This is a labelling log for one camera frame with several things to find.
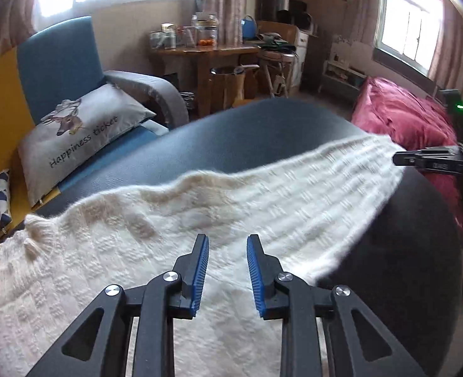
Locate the red ruffled bedspread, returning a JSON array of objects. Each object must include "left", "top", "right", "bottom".
[{"left": 351, "top": 76, "right": 463, "bottom": 236}]

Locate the pink patterned curtain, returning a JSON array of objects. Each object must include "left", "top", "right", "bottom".
[
  {"left": 0, "top": 0, "right": 39, "bottom": 71},
  {"left": 204, "top": 0, "right": 250, "bottom": 46},
  {"left": 428, "top": 0, "right": 463, "bottom": 103}
]

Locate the white cabinet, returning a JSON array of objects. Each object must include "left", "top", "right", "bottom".
[{"left": 294, "top": 31, "right": 311, "bottom": 87}]

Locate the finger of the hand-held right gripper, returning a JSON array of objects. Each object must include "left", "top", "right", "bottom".
[
  {"left": 420, "top": 146, "right": 462, "bottom": 155},
  {"left": 393, "top": 152, "right": 460, "bottom": 171}
]

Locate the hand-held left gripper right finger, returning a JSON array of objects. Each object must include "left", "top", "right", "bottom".
[{"left": 247, "top": 234, "right": 430, "bottom": 377}]

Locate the brown paper bag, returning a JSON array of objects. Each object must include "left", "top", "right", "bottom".
[{"left": 210, "top": 65, "right": 261, "bottom": 108}]

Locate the row of jars and bottles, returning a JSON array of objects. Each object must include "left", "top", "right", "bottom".
[{"left": 149, "top": 14, "right": 220, "bottom": 50}]

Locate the blue yellow grey sofa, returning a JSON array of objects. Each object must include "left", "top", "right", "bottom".
[{"left": 0, "top": 16, "right": 190, "bottom": 244}]

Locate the cream knit sweater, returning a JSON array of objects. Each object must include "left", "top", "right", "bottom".
[{"left": 0, "top": 134, "right": 407, "bottom": 377}]

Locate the black television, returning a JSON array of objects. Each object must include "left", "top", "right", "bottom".
[{"left": 260, "top": 0, "right": 308, "bottom": 24}]

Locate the wooden side table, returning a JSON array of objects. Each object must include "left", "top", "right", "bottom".
[{"left": 149, "top": 44, "right": 261, "bottom": 118}]

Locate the white low shelf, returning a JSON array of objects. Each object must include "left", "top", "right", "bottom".
[{"left": 320, "top": 33, "right": 369, "bottom": 95}]

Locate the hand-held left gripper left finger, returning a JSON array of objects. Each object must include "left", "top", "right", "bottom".
[{"left": 25, "top": 234, "right": 209, "bottom": 377}]

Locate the grey deer print pillow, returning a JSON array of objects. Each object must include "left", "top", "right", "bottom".
[{"left": 17, "top": 82, "right": 157, "bottom": 209}]

